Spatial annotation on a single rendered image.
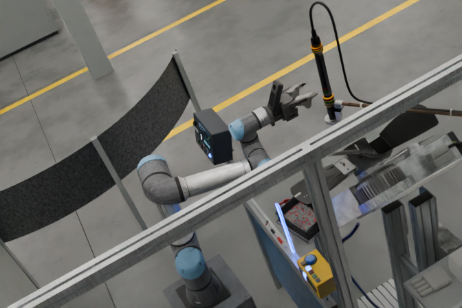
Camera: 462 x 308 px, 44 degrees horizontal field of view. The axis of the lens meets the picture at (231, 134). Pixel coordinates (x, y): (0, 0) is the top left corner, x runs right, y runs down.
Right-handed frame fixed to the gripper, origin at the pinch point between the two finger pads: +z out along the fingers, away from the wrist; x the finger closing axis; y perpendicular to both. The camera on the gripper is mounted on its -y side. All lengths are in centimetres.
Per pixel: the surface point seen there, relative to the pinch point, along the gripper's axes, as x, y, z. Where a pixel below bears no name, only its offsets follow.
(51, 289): 72, -37, -103
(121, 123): -163, 74, -65
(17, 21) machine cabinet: -590, 125, -110
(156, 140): -172, 105, -48
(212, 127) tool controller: -64, 41, -29
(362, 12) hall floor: -288, 161, 207
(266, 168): 72, -38, -48
